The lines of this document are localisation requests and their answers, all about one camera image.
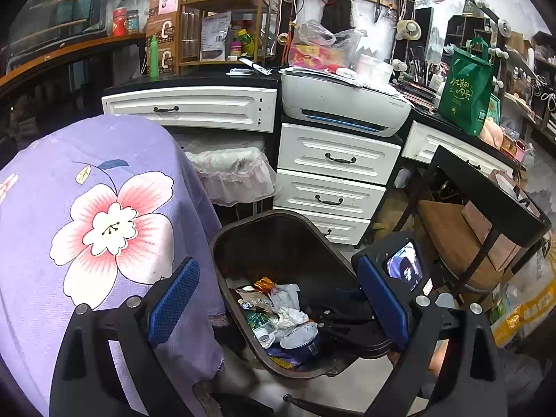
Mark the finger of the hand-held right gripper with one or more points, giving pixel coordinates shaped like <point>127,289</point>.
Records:
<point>347,302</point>
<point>347,334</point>

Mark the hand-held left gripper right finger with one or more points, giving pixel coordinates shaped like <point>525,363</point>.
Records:
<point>384,304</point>

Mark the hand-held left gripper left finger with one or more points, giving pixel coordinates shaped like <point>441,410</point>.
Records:
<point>171,304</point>

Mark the dark brown trash bin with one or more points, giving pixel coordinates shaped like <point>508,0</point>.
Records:
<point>278,243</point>

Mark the person's right forearm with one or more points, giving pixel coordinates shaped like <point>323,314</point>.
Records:
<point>438,354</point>

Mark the brown seat cushion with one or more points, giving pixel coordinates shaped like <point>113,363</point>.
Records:
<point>438,234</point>

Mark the gold snack wrapper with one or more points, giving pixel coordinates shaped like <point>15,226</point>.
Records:
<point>265,284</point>

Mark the cardboard box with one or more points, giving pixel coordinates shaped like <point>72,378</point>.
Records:
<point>491,234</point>

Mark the black chair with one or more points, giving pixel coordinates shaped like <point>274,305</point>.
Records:
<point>478,173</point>

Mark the white drawer under green bag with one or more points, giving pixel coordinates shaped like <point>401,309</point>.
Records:
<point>443,145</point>

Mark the yellow white sack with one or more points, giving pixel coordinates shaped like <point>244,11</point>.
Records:
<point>530,308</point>

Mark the lace covered stool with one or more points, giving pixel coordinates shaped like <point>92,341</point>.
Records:
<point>230,173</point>

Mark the peach plush toy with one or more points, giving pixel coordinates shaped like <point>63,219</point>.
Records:
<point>491,132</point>

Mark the purple floral tablecloth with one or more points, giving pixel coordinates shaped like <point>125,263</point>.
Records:
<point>130,147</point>

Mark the white printer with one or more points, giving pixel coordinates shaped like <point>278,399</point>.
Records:
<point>347,100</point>

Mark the green tote bag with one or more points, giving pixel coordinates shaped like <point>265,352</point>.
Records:
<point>464,91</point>

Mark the wide white drawer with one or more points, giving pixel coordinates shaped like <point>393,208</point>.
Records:
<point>195,108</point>

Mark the white plastic container stack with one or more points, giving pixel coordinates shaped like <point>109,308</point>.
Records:
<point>373,69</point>

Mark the white drawer cabinet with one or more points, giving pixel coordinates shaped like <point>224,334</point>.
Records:
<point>195,79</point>

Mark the clear bag red contents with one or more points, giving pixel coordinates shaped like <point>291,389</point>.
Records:
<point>321,50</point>

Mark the vanity mirror with bulbs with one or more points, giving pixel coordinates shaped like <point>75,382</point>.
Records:
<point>434,26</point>

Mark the brown box white mark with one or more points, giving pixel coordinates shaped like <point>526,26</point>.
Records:
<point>163,30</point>
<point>167,61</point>

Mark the black hanging wig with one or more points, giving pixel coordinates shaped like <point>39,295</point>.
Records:
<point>336,13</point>

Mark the yellow green bottle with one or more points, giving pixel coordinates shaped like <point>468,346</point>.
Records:
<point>246,43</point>

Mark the wooden counter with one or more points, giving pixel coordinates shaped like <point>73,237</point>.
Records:
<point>65,54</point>

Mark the white brown pouch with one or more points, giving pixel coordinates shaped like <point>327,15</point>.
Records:
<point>216,34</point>

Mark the small glass jar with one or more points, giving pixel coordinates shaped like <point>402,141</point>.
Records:
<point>133,21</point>

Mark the wooden shelf rack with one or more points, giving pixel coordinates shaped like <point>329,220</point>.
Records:
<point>260,17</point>

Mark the red tin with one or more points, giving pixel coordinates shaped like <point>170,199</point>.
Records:
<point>120,21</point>

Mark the brown picture box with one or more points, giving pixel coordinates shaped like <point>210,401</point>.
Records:
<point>167,2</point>

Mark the glass terrarium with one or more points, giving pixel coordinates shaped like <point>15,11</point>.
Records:
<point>56,13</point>

